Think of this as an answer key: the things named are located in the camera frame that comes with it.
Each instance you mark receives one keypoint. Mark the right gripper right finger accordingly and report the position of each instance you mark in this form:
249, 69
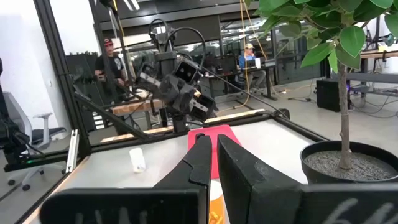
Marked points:
264, 199

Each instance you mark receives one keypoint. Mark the person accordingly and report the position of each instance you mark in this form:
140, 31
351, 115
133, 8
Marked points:
109, 68
248, 59

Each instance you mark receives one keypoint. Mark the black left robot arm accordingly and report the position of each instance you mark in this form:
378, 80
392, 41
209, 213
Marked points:
166, 63

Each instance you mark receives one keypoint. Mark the pink plastic bin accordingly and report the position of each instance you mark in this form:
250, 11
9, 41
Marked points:
214, 129

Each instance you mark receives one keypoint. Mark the green leafy small tree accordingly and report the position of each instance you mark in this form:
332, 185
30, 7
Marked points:
351, 39

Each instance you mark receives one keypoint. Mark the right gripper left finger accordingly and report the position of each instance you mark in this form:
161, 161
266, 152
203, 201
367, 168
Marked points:
174, 205

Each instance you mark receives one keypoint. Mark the black plant pot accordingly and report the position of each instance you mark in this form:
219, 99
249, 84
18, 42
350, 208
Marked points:
314, 174

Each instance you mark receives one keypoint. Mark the wooden board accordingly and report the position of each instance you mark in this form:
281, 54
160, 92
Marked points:
239, 115

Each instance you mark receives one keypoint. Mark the white office chair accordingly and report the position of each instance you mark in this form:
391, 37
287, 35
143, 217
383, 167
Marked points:
20, 112

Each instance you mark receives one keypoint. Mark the black diagonal frame brace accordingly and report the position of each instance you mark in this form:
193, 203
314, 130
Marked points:
109, 116

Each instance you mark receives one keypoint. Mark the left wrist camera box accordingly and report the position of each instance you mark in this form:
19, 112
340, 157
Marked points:
187, 71

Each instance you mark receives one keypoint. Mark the wooden workbench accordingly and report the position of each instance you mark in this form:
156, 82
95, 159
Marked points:
130, 108

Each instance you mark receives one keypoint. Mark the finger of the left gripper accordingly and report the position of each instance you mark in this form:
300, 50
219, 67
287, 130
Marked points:
203, 108
148, 78

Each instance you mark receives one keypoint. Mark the black frame post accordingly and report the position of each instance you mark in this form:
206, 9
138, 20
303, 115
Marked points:
62, 77

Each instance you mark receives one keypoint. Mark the silver aluminium bracket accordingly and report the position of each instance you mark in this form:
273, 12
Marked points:
73, 149

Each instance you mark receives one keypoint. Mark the orange pill bottle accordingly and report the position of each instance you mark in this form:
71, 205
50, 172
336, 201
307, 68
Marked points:
216, 205

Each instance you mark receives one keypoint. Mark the black table frame rail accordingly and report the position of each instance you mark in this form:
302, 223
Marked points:
248, 119

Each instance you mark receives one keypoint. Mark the black computer tower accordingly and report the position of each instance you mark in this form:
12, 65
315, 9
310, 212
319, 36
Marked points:
329, 95

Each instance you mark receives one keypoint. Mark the black desk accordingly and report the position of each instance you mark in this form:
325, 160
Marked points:
268, 84

